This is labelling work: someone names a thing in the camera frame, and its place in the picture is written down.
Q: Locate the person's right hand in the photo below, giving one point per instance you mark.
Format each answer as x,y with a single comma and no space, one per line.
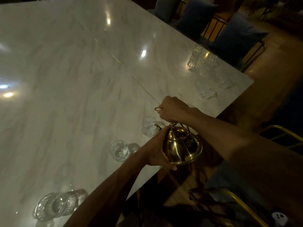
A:
174,110

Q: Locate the person's left hand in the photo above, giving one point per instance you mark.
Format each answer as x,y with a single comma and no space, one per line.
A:
153,152

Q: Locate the person's right fingers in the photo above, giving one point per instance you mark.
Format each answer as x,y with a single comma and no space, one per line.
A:
163,112

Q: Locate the person's left thumb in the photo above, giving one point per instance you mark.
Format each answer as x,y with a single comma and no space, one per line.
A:
168,165

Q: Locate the brass kettle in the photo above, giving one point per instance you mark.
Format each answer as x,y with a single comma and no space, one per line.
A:
182,146

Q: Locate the person's left forearm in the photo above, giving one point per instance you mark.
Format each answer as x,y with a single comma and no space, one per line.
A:
111,193

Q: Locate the person's right forearm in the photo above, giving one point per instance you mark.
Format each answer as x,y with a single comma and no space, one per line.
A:
248,151

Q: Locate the clear drinking glass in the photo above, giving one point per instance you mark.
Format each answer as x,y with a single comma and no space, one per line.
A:
119,150
148,127
210,60
224,83
208,93

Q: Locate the clear stacked glasses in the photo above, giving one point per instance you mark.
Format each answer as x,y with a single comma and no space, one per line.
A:
194,56

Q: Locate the blue cushion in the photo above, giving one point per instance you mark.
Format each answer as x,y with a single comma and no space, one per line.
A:
235,38
196,17
165,8

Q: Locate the large clear glass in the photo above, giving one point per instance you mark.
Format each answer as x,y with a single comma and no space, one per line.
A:
55,205

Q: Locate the small white ghost figure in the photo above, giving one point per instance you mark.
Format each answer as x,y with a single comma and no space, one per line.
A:
279,218

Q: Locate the metal frame chair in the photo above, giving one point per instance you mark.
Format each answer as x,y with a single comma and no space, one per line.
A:
254,55

